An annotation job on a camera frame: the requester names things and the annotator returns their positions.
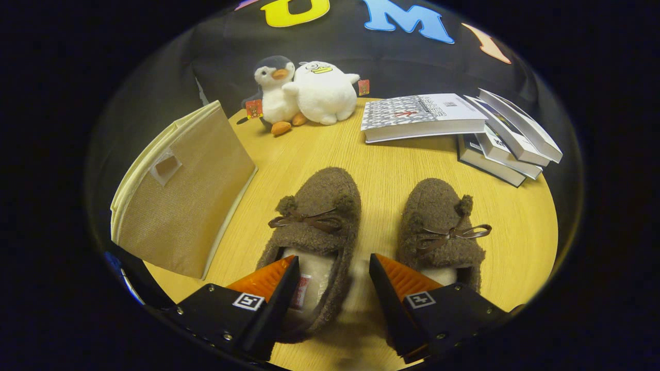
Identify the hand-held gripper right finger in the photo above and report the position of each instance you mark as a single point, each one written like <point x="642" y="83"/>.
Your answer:
<point x="392" y="309"/>

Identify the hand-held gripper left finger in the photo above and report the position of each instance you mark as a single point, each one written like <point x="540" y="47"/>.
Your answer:
<point x="273" y="314"/>

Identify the brown fuzzy shoe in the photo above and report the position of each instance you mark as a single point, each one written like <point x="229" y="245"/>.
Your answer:
<point x="438" y="206"/>
<point x="319" y="201"/>

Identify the beige fabric storage box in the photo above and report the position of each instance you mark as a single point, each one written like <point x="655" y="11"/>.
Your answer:
<point x="191" y="206"/>

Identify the blue and white object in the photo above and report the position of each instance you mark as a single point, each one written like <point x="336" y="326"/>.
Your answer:
<point x="111" y="260"/>

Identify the thin white book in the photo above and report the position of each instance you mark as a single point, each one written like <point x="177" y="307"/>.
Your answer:
<point x="497" y="147"/>

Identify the grey patterned cover book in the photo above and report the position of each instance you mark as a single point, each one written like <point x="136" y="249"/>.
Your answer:
<point x="412" y="111"/>

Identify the white book blue cover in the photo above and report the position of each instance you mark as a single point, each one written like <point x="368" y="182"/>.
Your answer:
<point x="502" y="129"/>

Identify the grey penguin plush toy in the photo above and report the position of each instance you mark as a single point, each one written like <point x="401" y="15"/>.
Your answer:
<point x="276" y="100"/>

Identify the white duck plush toy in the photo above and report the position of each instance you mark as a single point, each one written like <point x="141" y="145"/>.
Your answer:
<point x="325" y="95"/>

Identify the white book dark photo cover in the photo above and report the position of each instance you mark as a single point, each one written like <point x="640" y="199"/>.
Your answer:
<point x="526" y="126"/>

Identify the black backdrop cloth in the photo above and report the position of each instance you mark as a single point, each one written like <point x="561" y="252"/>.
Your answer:
<point x="402" y="67"/>

